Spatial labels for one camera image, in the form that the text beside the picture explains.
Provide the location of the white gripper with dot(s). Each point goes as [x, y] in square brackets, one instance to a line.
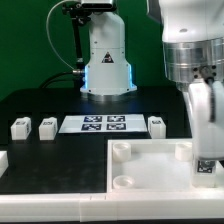
[207, 119]

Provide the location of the white square tabletop part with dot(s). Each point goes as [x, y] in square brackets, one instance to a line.
[153, 165]

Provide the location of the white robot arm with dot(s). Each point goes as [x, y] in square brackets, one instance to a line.
[193, 49]

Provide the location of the white sheet with fiducial tags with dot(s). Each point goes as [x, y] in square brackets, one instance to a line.
[103, 123]

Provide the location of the white U-shaped obstacle fence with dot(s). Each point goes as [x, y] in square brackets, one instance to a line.
[112, 206]

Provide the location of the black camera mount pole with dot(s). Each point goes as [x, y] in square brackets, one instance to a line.
[79, 18]

